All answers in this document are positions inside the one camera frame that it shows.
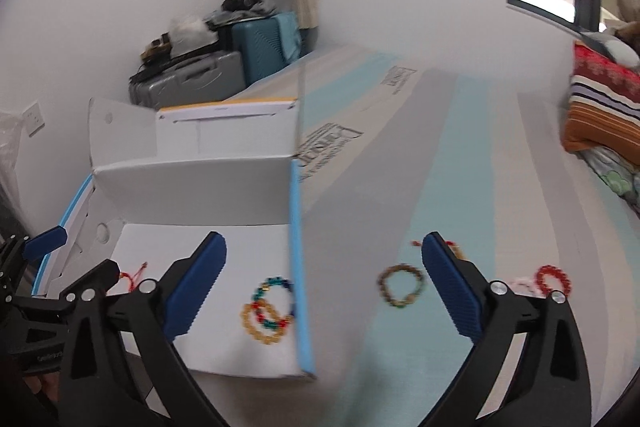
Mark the brown blanket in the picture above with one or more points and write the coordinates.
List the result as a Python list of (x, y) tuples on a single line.
[(630, 14)]

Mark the black bag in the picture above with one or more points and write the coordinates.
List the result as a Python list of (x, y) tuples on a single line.
[(242, 2)]

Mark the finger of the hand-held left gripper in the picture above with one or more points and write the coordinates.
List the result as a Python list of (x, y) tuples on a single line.
[(45, 242), (95, 277)]

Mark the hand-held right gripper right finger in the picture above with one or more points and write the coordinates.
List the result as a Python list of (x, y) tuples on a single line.
[(450, 292)]

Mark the grey suitcase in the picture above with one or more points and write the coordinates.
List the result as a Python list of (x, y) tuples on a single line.
[(190, 77)]

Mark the teal suitcase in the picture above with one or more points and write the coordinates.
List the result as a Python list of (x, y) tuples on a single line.
[(265, 49)]

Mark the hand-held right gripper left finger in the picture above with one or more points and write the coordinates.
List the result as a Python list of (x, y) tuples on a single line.
[(195, 292)]

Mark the white plastic bag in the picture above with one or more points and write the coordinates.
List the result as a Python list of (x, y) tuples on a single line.
[(189, 27)]

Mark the blue and yellow cardboard box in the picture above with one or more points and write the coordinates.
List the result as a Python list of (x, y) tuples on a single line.
[(210, 202)]

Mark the striped pillow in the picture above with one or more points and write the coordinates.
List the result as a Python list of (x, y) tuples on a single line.
[(605, 107)]

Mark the grey pillow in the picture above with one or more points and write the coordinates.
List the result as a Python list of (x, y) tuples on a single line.
[(612, 47)]

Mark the floral quilt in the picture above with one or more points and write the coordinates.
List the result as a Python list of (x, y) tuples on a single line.
[(617, 179)]

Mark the white wall socket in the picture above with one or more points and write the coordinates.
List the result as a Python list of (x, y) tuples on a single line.
[(34, 117)]

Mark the striped bed sheet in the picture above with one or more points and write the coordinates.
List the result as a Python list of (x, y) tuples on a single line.
[(425, 147)]

